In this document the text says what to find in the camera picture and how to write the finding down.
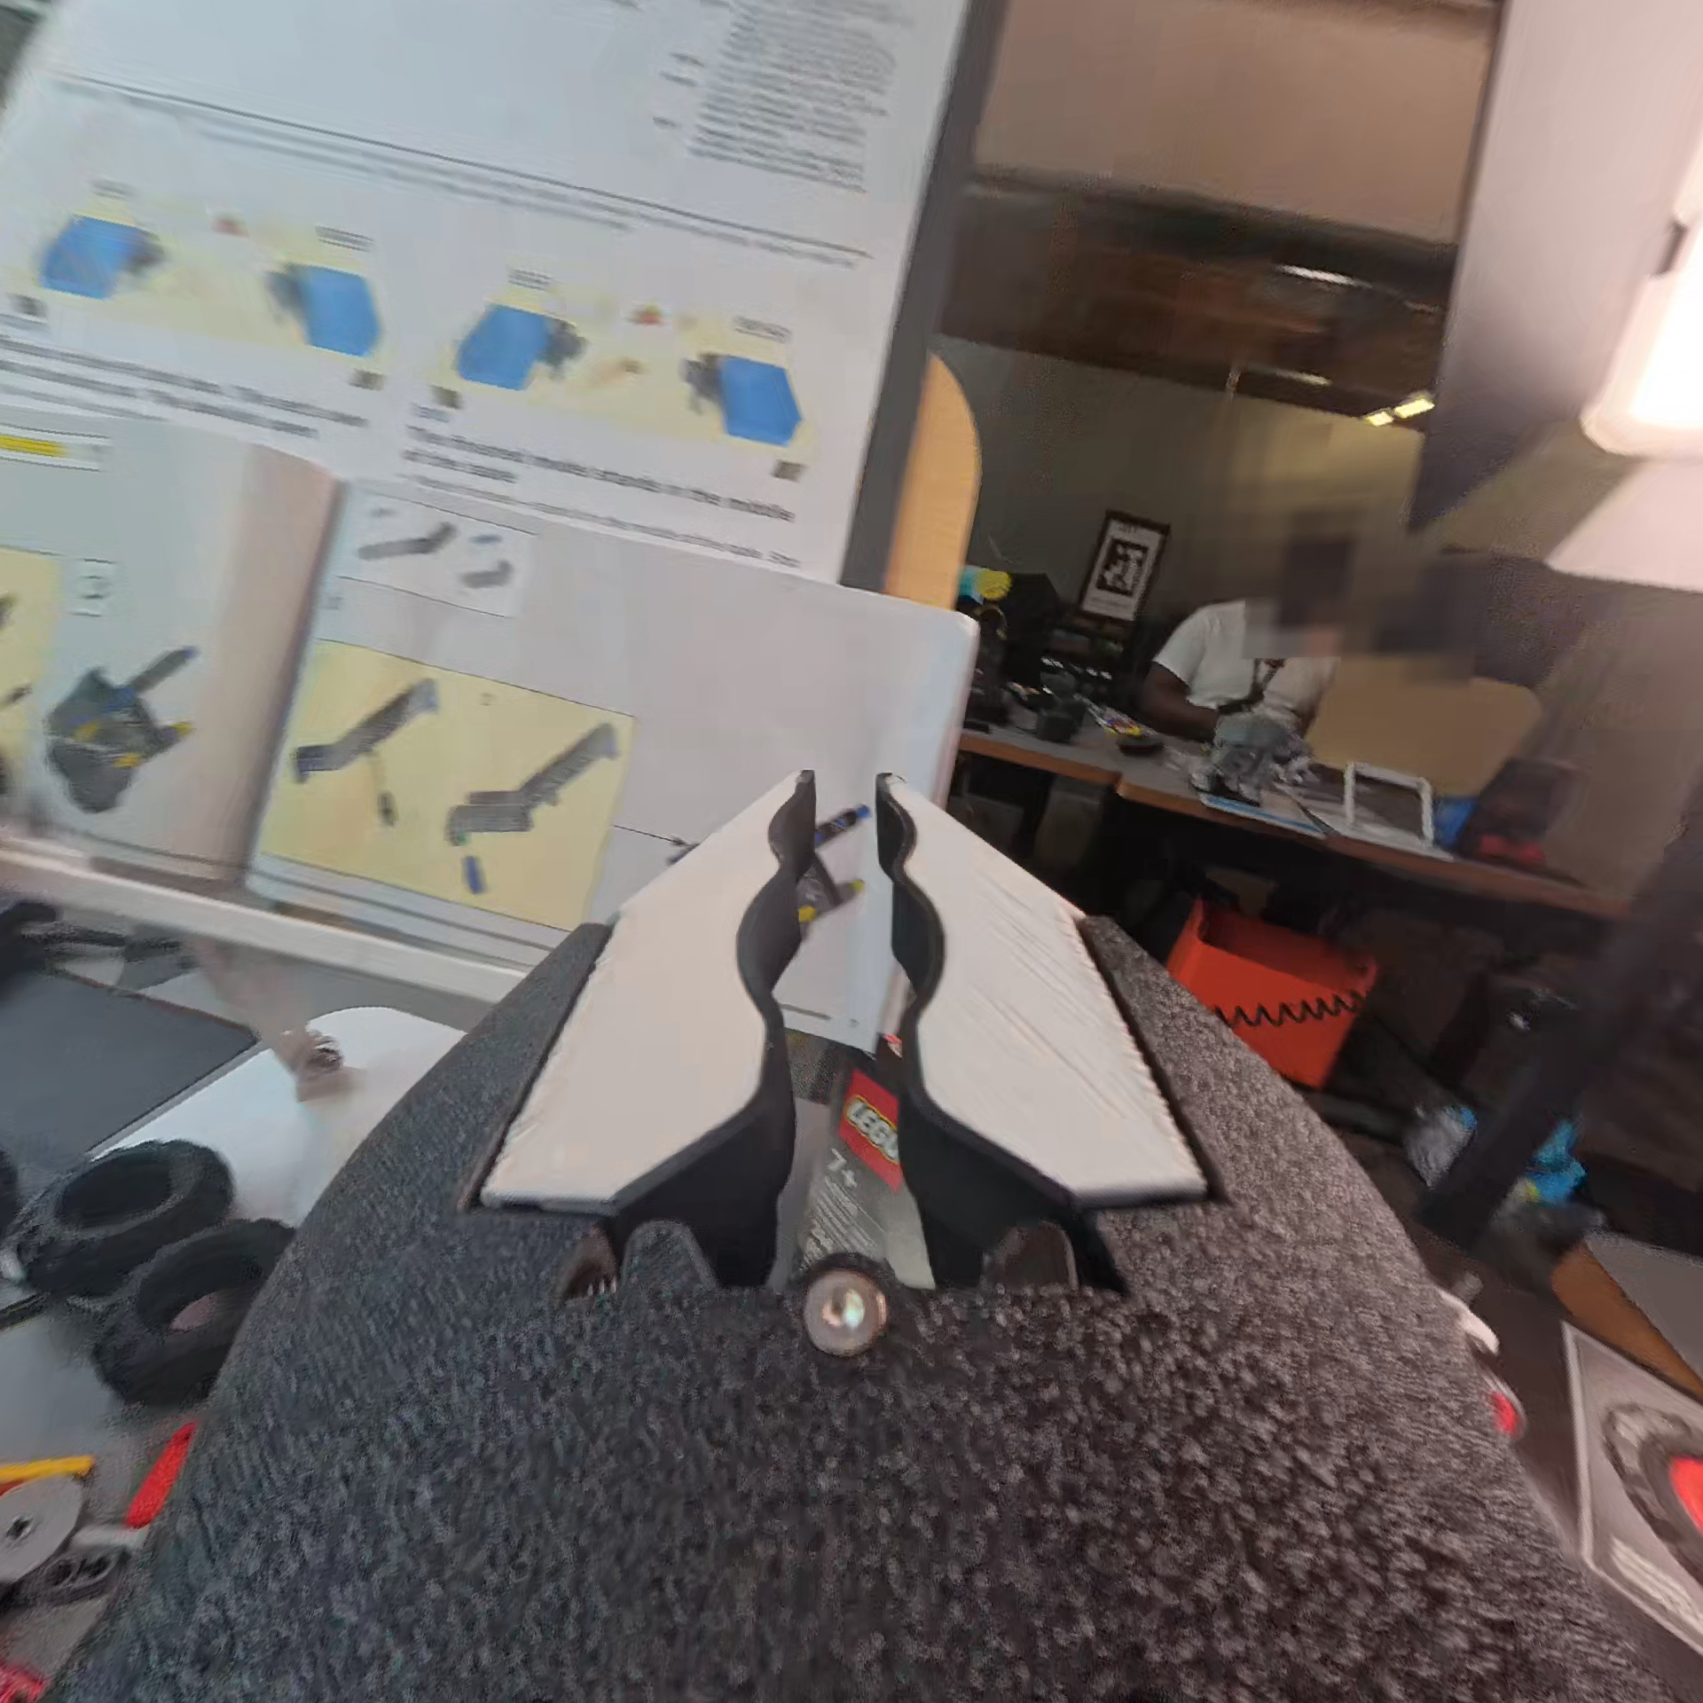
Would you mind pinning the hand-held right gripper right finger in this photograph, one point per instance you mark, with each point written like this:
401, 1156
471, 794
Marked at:
1050, 1052

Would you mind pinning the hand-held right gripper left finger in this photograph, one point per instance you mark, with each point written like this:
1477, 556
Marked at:
638, 1052

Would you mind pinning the toy instruction booklet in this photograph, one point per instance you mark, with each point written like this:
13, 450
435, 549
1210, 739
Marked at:
744, 693

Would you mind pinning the background office desk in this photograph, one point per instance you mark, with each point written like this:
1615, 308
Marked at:
1064, 753

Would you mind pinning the printed task instruction sheet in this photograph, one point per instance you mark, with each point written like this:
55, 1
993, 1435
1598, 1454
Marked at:
532, 132

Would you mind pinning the toy set box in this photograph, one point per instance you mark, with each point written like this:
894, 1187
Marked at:
863, 1133

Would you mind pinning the orange crate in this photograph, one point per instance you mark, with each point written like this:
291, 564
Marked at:
1252, 984

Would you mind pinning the white book stand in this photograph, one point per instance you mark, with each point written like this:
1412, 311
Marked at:
373, 1059

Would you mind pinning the black white marker sign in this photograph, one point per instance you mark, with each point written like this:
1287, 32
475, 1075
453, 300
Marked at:
1124, 567

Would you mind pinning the cardboard box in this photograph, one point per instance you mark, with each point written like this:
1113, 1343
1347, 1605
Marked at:
1437, 733

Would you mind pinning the wooden display board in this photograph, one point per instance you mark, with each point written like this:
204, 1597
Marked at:
939, 480

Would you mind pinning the black toy tyre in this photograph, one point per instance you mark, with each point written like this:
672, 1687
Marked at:
131, 1357
52, 1252

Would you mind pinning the pile of red white pieces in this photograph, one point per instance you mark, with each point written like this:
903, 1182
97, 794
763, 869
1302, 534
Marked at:
33, 1530

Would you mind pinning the printed sheet wheel picture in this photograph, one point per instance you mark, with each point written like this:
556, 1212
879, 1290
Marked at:
1636, 1571

